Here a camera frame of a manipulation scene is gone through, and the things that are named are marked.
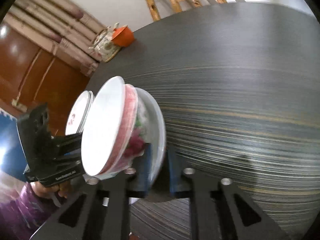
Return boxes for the small pink flower plate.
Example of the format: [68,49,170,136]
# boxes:
[65,90,93,135]

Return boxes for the small red patterned bowl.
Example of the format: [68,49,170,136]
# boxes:
[81,76,138,177]

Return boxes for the medium white floral bowl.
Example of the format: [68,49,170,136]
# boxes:
[99,97,149,178]

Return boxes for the blue-rimmed pink flower plate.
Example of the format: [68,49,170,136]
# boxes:
[76,90,94,133]

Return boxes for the large white floral bowl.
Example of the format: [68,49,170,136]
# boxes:
[136,88,167,203]

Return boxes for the purple sleeved forearm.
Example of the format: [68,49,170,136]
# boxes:
[1,183,57,239]

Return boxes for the person's left hand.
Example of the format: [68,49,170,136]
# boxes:
[31,181,72,199]

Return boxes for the brown wooden door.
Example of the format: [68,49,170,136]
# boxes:
[1,23,89,135]

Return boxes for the floral ceramic teapot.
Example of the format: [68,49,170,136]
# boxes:
[88,23,121,62]

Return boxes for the orange lidded cup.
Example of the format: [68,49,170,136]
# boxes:
[112,25,135,47]

